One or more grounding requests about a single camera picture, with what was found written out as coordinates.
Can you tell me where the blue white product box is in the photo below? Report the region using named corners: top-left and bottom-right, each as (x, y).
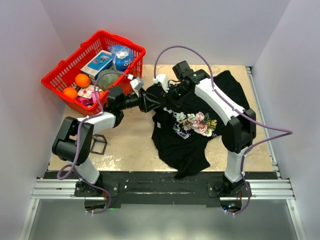
top-left (80, 50), bottom-right (113, 80)

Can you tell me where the red plastic shopping basket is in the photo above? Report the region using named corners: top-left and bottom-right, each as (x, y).
top-left (41, 29), bottom-right (147, 117)

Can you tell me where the black printed t-shirt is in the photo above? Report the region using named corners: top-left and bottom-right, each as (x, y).
top-left (146, 70), bottom-right (251, 180)

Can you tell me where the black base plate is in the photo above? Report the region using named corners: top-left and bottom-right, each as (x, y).
top-left (36, 171), bottom-right (277, 211)

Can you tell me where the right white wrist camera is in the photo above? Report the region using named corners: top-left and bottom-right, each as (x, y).
top-left (153, 74), bottom-right (170, 93)

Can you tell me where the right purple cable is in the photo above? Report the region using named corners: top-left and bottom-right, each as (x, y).
top-left (154, 45), bottom-right (293, 216)

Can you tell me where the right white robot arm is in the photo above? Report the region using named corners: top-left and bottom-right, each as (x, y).
top-left (153, 61), bottom-right (257, 197)

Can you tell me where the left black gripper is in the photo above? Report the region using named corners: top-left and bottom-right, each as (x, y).
top-left (119, 87), bottom-right (161, 113)

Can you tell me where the orange fruit lower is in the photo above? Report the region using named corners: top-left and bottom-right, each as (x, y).
top-left (62, 87), bottom-right (78, 100)

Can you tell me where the black square frame stand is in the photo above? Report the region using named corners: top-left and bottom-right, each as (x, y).
top-left (90, 134), bottom-right (108, 155)

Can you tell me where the pink snack packet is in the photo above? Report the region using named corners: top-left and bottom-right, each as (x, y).
top-left (76, 92), bottom-right (98, 107)

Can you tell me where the white red snack packet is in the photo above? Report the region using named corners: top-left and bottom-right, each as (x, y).
top-left (77, 84), bottom-right (94, 99)

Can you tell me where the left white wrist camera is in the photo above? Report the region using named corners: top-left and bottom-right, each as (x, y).
top-left (127, 74), bottom-right (144, 97)

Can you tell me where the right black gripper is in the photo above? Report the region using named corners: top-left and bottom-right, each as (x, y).
top-left (162, 82), bottom-right (192, 110)

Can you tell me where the green melon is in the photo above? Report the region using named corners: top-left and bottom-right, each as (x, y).
top-left (96, 69), bottom-right (121, 91)

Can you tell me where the orange fruit upper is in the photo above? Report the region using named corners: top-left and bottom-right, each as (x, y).
top-left (75, 73), bottom-right (91, 88)

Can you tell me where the purple cable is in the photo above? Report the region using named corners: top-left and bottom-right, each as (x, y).
top-left (154, 45), bottom-right (293, 216)
top-left (56, 72), bottom-right (133, 215)

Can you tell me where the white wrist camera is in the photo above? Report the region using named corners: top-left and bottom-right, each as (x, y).
top-left (153, 74), bottom-right (170, 93)
top-left (127, 74), bottom-right (144, 97)

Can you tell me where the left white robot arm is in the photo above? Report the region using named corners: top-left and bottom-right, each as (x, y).
top-left (52, 86), bottom-right (166, 196)

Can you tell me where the orange fruit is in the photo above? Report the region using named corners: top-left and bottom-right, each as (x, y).
top-left (75, 73), bottom-right (91, 88)
top-left (62, 87), bottom-right (78, 100)

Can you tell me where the blue plastic bag item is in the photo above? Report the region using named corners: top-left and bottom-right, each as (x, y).
top-left (108, 45), bottom-right (134, 72)

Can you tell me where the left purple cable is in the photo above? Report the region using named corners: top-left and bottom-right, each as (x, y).
top-left (56, 72), bottom-right (133, 215)

